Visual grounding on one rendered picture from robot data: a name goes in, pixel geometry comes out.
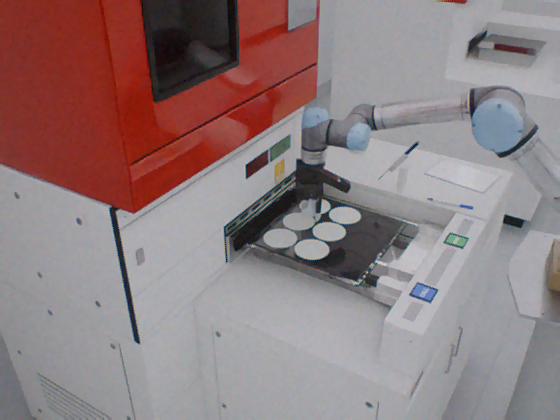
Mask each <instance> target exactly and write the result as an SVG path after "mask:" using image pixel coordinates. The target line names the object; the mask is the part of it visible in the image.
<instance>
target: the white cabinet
mask: <svg viewBox="0 0 560 420"><path fill-rule="evenodd" d="M504 212H505V211H504ZM504 212H503V214H502V215H501V217H500V218H499V222H498V224H497V226H496V228H495V229H494V231H493V233H492V235H491V237H490V239H489V241H488V242H487V244H486V245H485V247H484V249H483V251H482V253H481V254H480V256H479V259H478V262H477V264H476V265H475V267H474V269H473V271H472V273H471V276H470V278H469V279H468V281H467V283H466V285H465V287H464V289H463V291H462V292H461V294H460V296H459V298H458V300H457V301H456V303H455V305H454V306H453V308H452V310H451V312H450V314H449V316H448V318H447V320H446V321H445V323H444V325H443V329H442V330H441V332H440V333H439V335H438V337H437V339H436V341H435V343H434V345H433V347H432V348H431V350H430V352H429V354H428V356H427V358H426V359H425V360H424V362H423V364H422V366H421V368H420V370H419V372H418V374H417V375H416V377H415V381H414V383H413V385H412V386H411V387H410V389H409V391H408V393H407V395H406V397H404V396H402V395H400V394H397V393H395V392H393V391H391V390H388V389H386V388H385V387H383V386H378V385H376V384H374V383H372V382H369V381H367V380H365V379H363V378H360V377H358V376H357V375H355V374H352V373H350V372H348V371H346V370H344V369H341V368H339V367H337V366H335V365H332V364H330V363H328V362H327V361H324V360H322V359H320V358H318V357H313V356H311V355H309V354H307V353H304V352H302V351H300V350H298V349H296V348H294V347H292V346H290V345H288V344H285V343H283V342H281V341H279V340H276V339H274V338H272V337H270V336H268V335H266V334H264V333H262V332H260V331H257V330H255V329H253V328H248V327H246V326H244V325H242V324H240V323H238V322H236V321H234V320H231V319H229V318H227V317H225V316H223V315H220V314H218V313H216V312H214V311H212V310H210V309H208V308H206V307H203V306H201V305H199V304H197V303H195V302H193V304H194V313H195V322H196V331H197V340H198V349H199V357H200V366H201V375H202V384H203V392H204V402H205V411H206V419H207V420H441V418H442V416H443V413H444V411H445V408H446V406H447V404H448V402H449V399H450V397H451V395H452V393H453V391H454V388H455V386H456V385H457V383H458V381H459V378H460V376H461V374H462V372H463V369H464V367H465V365H466V363H467V361H468V358H469V356H470V352H471V348H472V340H473V336H474V332H475V329H476V325H477V321H478V317H479V313H480V309H481V305H482V301H483V298H484V294H485V290H486V286H487V282H488V278H489V274H490V271H491V267H492V263H493V259H494V255H495V251H496V247H497V244H498V240H499V232H500V228H501V224H502V219H503V216H504Z"/></svg>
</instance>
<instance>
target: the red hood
mask: <svg viewBox="0 0 560 420"><path fill-rule="evenodd" d="M319 26H320V0H0V164H2V165H7V166H10V167H12V168H15V169H18V170H20V171H23V172H25V173H27V174H30V175H32V176H35V177H38V178H40V179H43V180H45V181H48V182H51V183H52V184H55V185H57V186H60V187H63V188H65V189H68V190H73V191H76V192H77V193H80V194H83V195H85V196H88V197H90V198H93V199H96V200H98V201H101V202H103V203H105V204H108V205H110V206H113V207H116V208H118V209H121V210H123V211H126V212H128V213H130V214H133V215H134V214H136V213H137V212H139V211H140V210H142V209H144V208H145V207H147V206H148V205H150V204H151V203H153V202H155V201H156V200H157V199H158V198H160V197H161V196H163V195H164V194H166V193H168V192H169V191H171V190H172V189H174V188H177V187H179V186H180V185H182V184H183V183H185V181H187V180H189V179H190V178H192V177H193V176H195V175H196V174H198V173H200V172H201V171H203V170H204V169H206V168H207V167H209V166H211V165H212V164H213V163H214V162H216V161H217V160H221V159H222V158H224V157H225V156H227V155H228V154H230V153H232V152H233V151H235V150H236V149H238V148H239V147H241V146H242V145H243V144H245V143H246V142H248V141H249V140H251V139H252V138H254V137H256V136H257V135H259V134H260V133H263V132H265V131H267V130H268V129H269V128H270V127H272V126H273V125H275V124H277V123H278V122H280V121H281V120H283V119H284V118H286V117H288V116H289V115H291V114H292V113H294V112H295V111H297V110H298V109H299V108H301V107H302V106H304V105H307V104H309V103H310V102H312V101H313V100H315V99H316V98H317V84H318V54H319Z"/></svg>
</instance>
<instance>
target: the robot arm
mask: <svg viewBox="0 0 560 420"><path fill-rule="evenodd" d="M464 121H469V123H470V124H471V132H472V135H473V137H474V139H475V141H476V142H477V143H478V144H479V145H480V146H481V147H482V148H484V149H486V150H488V151H493V152H494V153H495V154H496V155H497V156H498V158H499V159H508V160H510V162H512V163H513V164H514V165H515V166H516V167H517V168H518V169H519V170H520V172H521V173H522V174H523V175H524V176H525V177H526V178H527V180H528V181H529V183H530V184H531V185H532V186H533V187H534V188H535V189H536V190H538V192H539V193H540V194H541V195H542V196H543V197H544V198H545V199H546V200H547V201H548V203H549V204H550V205H551V206H552V207H553V208H554V209H555V211H556V212H557V214H558V215H559V216H560V161H559V160H558V159H557V157H556V156H555V155H554V153H553V152H552V151H551V150H550V149H549V147H548V146H547V145H546V144H545V143H544V142H543V141H542V140H541V139H540V137H539V136H538V133H539V127H538V126H537V125H536V123H535V122H534V121H533V120H532V119H531V118H530V117H529V115H528V114H527V113H526V112H525V102H524V98H523V96H522V94H521V93H520V92H519V91H518V90H517V89H515V88H513V87H511V86H508V85H490V86H483V87H476V88H469V89H468V91H467V92H466V93H463V94H455V95H448V96H440V97H434V98H426V99H419V100H412V101H405V102H397V103H390V104H383V105H370V104H368V103H362V104H359V105H356V106H355V107H354V108H353V109H352V111H351V112H350V114H349V115H348V116H347V117H346V118H345V119H344V121H342V120H335V119H330V118H329V116H328V112H327V110H326V109H323V108H321V107H310V108H307V109H305V110H304V111H303V112H302V119H301V125H300V127H301V147H300V159H297V160H296V200H306V201H304V202H302V203H301V208H302V209H301V213H302V214H303V215H307V216H315V222H317V221H318V220H319V218H320V216H321V210H322V197H323V195H324V184H323V183H326V184H327V185H329V186H331V187H333V188H337V189H339V190H340V191H343V192H345V193H348V192H349V190H350V189H351V184H350V181H348V180H347V179H345V178H342V177H340V176H338V175H336V174H334V173H332V172H330V171H328V170H327V169H325V168H324V167H325V166H326V160H327V157H326V146H327V145H328V146H333V147H339V148H344V149H350V150H352V151H355V150H356V151H365V150H366V149H367V147H368V144H369V142H370V137H371V132H376V131H384V130H393V129H402V128H411V127H419V126H429V125H438V124H446V123H455V122H464Z"/></svg>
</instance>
